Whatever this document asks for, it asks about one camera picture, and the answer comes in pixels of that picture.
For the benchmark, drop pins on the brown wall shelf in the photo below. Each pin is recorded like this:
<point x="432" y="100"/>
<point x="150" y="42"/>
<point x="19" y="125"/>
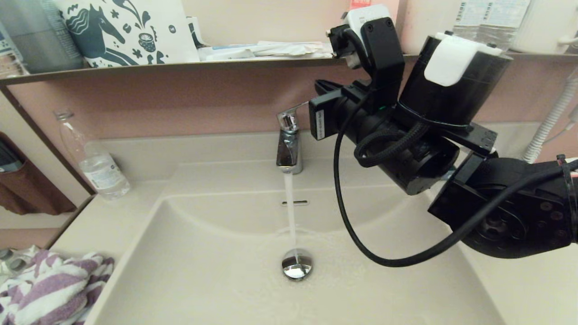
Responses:
<point x="180" y="67"/>

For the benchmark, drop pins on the chrome faucet spout body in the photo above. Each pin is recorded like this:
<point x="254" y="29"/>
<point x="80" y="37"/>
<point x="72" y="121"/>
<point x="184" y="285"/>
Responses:
<point x="289" y="153"/>

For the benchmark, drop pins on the white round jar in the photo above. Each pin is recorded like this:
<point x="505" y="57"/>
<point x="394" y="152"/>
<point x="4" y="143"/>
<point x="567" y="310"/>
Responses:
<point x="424" y="18"/>

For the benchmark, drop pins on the brown fabric pouch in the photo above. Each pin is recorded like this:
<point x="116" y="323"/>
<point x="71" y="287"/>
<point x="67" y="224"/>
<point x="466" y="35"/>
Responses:
<point x="31" y="189"/>

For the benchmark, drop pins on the white ribbed container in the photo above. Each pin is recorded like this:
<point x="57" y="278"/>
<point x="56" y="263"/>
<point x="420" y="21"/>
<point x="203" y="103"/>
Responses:
<point x="546" y="22"/>

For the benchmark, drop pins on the flat white packet blue edge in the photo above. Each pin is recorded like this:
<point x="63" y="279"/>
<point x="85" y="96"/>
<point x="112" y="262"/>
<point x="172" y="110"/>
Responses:
<point x="226" y="54"/>

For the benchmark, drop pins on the crumpled white wrapper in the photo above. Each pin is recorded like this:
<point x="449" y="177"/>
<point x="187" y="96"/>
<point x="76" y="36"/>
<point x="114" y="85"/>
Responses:
<point x="289" y="48"/>

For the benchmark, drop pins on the dark grey item in pouch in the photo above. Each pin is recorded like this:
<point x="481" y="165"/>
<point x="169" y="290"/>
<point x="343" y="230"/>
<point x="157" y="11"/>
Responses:
<point x="6" y="158"/>

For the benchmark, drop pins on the plastic wrapped bottle pack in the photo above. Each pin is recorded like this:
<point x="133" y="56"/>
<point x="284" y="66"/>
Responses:
<point x="11" y="262"/>

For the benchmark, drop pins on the running water stream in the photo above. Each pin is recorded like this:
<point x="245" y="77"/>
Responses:
<point x="291" y="212"/>

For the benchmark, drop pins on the small printed box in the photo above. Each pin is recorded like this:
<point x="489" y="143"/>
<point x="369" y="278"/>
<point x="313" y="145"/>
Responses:
<point x="9" y="58"/>

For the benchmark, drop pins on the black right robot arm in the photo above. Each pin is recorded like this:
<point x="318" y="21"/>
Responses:
<point x="519" y="216"/>

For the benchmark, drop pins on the clear water bottle barcode label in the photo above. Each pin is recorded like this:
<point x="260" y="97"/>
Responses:
<point x="469" y="18"/>
<point x="505" y="18"/>

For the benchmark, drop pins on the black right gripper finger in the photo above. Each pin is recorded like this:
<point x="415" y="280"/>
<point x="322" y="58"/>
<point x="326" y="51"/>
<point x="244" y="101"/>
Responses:
<point x="328" y="88"/>

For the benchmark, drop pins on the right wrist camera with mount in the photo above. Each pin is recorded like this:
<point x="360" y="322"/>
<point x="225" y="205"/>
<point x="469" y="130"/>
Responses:
<point x="384" y="40"/>

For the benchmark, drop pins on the beige sink basin countertop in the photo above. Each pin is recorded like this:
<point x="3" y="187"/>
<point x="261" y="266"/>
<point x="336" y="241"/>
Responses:
<point x="203" y="271"/>

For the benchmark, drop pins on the purple white striped towel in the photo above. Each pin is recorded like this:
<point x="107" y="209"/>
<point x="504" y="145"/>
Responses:
<point x="49" y="289"/>

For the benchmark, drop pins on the grey translucent container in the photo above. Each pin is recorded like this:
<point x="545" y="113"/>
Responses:
<point x="40" y="36"/>

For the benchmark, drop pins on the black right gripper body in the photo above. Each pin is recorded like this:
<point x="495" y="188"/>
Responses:
<point x="352" y="117"/>

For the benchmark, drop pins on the clear plastic water bottle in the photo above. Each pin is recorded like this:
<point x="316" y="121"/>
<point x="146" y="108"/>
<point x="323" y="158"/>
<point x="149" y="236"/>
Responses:
<point x="101" y="174"/>

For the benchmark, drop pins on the chrome sink drain stopper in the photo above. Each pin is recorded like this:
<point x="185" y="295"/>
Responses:
<point x="296" y="268"/>

